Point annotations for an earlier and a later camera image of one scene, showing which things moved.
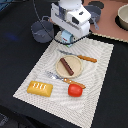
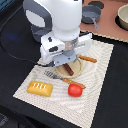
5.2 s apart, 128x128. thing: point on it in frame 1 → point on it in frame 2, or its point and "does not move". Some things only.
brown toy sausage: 67,66 does not move
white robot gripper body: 75,21 → 61,52
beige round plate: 75,64 does not move
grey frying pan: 95,13 does not move
